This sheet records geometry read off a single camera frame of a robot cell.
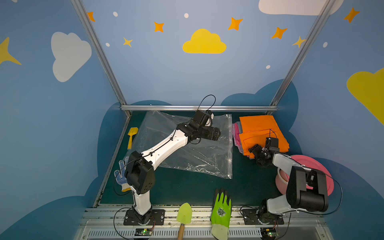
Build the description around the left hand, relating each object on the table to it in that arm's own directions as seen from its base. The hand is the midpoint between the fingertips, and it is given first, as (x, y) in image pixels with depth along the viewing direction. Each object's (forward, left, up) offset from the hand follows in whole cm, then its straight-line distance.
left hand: (217, 131), depth 81 cm
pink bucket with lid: (-16, -46, -4) cm, 49 cm away
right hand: (-1, -27, -19) cm, 33 cm away
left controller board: (-45, +36, -23) cm, 62 cm away
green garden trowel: (-38, +17, -23) cm, 48 cm away
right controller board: (-44, -25, -23) cm, 55 cm away
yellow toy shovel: (+15, +58, -22) cm, 64 cm away
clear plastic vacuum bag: (-6, 0, -18) cm, 19 cm away
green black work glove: (-37, -2, -22) cm, 43 cm away
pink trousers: (+11, -17, -21) cm, 29 cm away
